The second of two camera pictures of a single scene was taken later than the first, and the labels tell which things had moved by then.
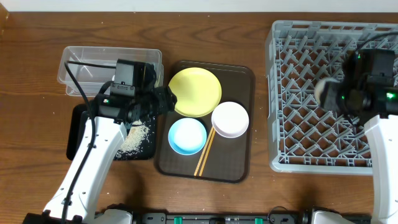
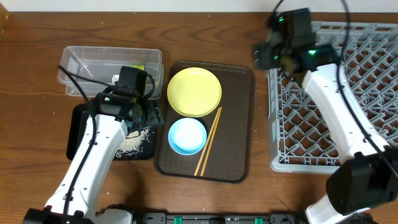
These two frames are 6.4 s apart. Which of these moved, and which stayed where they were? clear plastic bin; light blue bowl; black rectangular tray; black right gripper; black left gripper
Moved: black left gripper; black right gripper
Stayed: light blue bowl; black rectangular tray; clear plastic bin
